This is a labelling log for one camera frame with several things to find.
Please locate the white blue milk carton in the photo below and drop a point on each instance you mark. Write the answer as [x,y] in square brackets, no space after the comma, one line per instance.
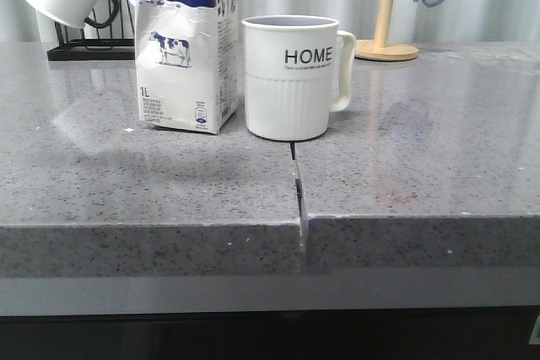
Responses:
[186,62]

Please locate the black metal rack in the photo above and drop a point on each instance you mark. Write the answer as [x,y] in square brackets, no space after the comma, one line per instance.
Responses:
[114,42]

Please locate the white HOME mug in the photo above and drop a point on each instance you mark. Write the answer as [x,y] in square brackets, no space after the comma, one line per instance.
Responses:
[298,70]

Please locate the wooden mug tree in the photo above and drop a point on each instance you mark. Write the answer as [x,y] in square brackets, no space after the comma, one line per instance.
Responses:
[380,48]

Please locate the white black-handled mug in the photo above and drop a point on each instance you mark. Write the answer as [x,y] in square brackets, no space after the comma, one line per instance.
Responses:
[74,13]

